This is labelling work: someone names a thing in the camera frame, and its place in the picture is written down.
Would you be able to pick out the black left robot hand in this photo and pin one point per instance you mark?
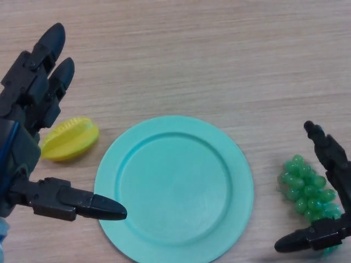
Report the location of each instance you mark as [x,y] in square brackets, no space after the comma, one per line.
[24,93]

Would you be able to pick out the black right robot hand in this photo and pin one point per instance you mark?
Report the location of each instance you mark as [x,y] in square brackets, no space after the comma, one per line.
[337,170]

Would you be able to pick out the green grape bunch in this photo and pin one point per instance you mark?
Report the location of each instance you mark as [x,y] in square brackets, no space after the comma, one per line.
[304,189]

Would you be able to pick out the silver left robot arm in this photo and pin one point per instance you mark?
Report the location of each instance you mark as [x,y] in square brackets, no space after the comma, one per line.
[2,230]

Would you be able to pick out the green round plate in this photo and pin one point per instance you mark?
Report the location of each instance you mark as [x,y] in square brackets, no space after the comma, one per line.
[175,191]

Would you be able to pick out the yellow starfruit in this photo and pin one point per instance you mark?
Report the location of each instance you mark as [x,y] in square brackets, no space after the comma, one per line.
[71,139]

